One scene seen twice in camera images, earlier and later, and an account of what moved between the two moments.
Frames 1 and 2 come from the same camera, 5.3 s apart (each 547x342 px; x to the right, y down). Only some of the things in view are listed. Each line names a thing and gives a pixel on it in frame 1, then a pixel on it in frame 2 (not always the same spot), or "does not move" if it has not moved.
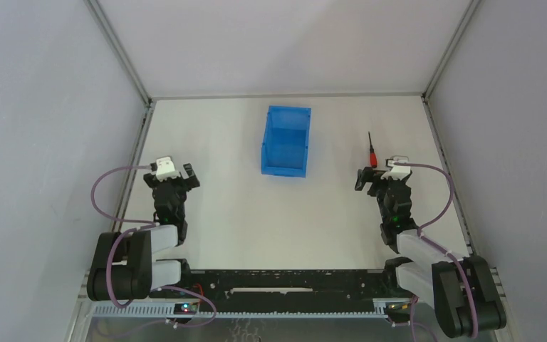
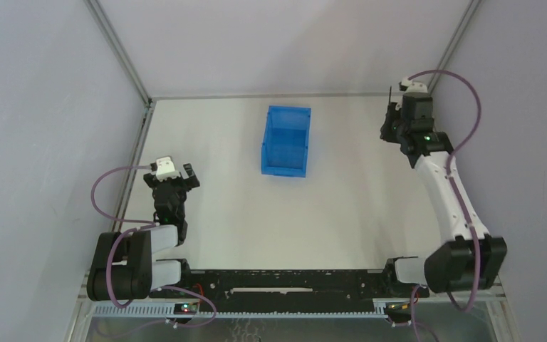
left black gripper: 174,184 does not move
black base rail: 293,291 does not move
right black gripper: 379,184 -> 392,126
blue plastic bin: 285,147 does not move
